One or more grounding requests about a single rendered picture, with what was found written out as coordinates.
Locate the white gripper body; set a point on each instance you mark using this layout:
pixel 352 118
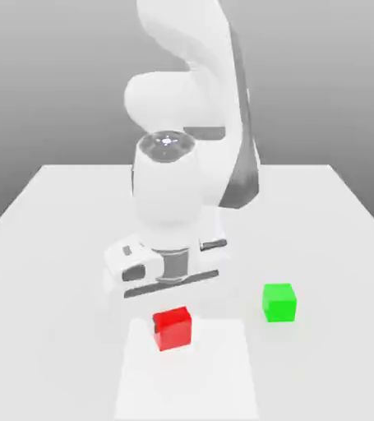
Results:
pixel 173 292

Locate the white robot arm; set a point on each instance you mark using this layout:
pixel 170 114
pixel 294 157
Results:
pixel 170 194

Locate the small red cube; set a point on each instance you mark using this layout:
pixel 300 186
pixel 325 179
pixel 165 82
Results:
pixel 173 332

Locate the small green cube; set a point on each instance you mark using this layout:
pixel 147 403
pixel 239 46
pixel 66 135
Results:
pixel 279 304

